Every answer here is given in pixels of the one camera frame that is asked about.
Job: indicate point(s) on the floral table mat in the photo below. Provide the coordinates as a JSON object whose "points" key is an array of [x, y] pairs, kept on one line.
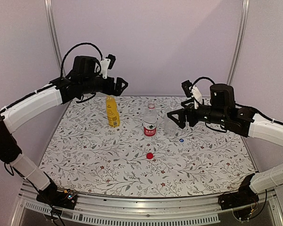
{"points": [[88, 155]]}

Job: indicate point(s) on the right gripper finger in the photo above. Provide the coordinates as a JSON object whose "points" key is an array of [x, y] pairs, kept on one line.
{"points": [[187, 103], [178, 117]]}

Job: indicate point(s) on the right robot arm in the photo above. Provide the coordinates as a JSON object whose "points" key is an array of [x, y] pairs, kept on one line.
{"points": [[245, 121]]}

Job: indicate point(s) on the yellow juice bottle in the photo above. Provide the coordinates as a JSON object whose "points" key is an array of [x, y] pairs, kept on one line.
{"points": [[112, 112]]}

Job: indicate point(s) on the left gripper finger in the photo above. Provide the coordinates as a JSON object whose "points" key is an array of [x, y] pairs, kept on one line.
{"points": [[119, 90], [121, 83]]}

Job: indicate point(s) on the right metal frame post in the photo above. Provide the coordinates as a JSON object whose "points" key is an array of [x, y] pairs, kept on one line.
{"points": [[239, 41]]}

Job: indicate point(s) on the left metal frame post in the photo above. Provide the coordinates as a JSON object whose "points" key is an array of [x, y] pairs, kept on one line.
{"points": [[52, 30]]}

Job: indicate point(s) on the metal frame post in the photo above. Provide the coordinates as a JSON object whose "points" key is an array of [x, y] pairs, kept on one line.
{"points": [[239, 41], [52, 30]]}

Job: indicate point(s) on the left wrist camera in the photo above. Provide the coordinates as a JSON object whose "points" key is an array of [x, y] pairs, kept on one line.
{"points": [[107, 64]]}

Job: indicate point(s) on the clear plastic bottle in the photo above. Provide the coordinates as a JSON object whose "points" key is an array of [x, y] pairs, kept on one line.
{"points": [[170, 127]]}

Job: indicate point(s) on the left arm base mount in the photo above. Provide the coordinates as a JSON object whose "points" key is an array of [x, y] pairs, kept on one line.
{"points": [[66, 199]]}

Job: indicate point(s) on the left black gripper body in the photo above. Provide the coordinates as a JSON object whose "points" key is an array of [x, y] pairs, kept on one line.
{"points": [[107, 89]]}

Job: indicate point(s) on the red bottle cap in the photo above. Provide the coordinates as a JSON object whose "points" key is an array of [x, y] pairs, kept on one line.
{"points": [[149, 156]]}

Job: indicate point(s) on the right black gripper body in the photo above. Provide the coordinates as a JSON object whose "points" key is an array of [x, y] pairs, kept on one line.
{"points": [[194, 119]]}

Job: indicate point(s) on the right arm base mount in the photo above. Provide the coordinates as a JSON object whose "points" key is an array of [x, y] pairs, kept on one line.
{"points": [[244, 196]]}

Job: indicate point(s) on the aluminium front rail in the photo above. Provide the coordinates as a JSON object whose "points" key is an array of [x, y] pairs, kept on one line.
{"points": [[103, 210]]}

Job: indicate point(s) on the red cap water bottle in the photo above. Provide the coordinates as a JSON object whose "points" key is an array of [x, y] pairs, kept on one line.
{"points": [[150, 121]]}

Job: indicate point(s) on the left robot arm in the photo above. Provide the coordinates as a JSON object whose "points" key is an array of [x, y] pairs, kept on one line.
{"points": [[88, 76]]}

